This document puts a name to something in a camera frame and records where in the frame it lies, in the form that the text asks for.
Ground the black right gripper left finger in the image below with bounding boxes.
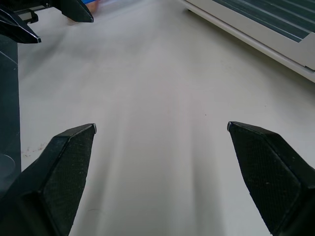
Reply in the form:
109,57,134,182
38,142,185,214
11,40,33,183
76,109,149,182
0,123,97,236

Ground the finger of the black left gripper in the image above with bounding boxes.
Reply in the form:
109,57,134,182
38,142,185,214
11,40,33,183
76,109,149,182
0,4,42,44
52,0,95,24

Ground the white framed panel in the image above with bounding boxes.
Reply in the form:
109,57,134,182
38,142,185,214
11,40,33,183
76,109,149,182
179,0,315,83

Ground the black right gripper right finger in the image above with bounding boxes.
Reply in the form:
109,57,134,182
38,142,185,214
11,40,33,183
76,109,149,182
227,121,315,236

